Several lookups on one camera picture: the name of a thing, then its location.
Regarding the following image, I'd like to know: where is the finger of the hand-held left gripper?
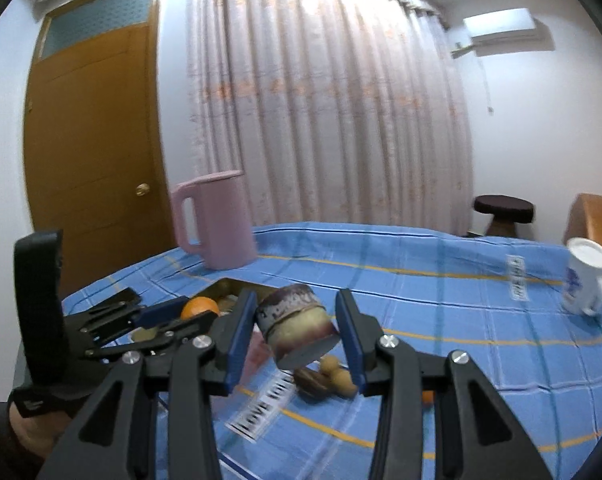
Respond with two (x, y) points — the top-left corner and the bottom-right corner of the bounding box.
(85, 311), (221, 362)
(80, 297), (191, 347)

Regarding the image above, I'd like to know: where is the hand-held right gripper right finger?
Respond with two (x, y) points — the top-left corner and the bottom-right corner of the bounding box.
(334, 289), (554, 480)

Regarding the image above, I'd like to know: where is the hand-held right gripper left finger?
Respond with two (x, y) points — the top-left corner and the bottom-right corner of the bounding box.
(36, 290), (258, 480)

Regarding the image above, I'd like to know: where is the orange tangerine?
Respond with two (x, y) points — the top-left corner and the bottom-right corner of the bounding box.
(180, 296), (221, 321)

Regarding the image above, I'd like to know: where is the brown and cream ceramic cup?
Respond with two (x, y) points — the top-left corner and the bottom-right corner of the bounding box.
(254, 283), (340, 372)

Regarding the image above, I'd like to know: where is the gold metal tin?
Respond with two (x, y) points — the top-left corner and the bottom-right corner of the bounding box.
(131, 276), (283, 351)

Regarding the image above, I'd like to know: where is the person's left forearm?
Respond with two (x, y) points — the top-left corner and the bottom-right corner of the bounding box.
(0, 400), (79, 480)

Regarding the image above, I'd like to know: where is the pink plastic pitcher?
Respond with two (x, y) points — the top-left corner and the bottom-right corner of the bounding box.
(169, 170), (258, 271)

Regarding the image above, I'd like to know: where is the brown wooden door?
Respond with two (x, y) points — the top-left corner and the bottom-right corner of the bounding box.
(24, 24), (176, 302)

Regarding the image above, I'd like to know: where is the dark round stool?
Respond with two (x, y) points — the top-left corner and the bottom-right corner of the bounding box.
(473, 194), (536, 239)

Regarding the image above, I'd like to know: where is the pale patterned curtain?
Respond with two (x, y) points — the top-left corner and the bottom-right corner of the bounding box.
(185, 0), (476, 267)

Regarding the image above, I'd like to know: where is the white mug with blue print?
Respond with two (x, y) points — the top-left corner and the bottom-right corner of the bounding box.
(560, 237), (602, 317)

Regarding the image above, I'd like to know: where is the wooden chair back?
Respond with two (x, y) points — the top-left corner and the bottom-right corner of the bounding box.
(563, 192), (602, 272)

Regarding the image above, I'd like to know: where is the frosted transom window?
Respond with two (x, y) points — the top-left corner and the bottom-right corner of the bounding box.
(39, 0), (158, 59)

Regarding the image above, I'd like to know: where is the white air conditioner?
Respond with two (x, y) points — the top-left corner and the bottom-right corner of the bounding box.
(462, 7), (554, 54)

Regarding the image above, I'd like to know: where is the air conditioner cable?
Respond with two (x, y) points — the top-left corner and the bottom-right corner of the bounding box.
(480, 54), (495, 114)

